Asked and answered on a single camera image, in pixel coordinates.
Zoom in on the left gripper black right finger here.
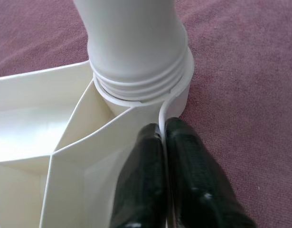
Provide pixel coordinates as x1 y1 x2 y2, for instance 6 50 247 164
163 117 255 228

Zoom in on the white plastic children table top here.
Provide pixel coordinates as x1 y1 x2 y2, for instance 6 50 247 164
0 46 195 228

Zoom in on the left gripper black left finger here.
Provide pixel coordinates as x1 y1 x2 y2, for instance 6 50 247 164
109 123 168 228

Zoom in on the white plastic table leg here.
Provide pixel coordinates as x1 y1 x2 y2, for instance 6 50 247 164
73 0 191 105

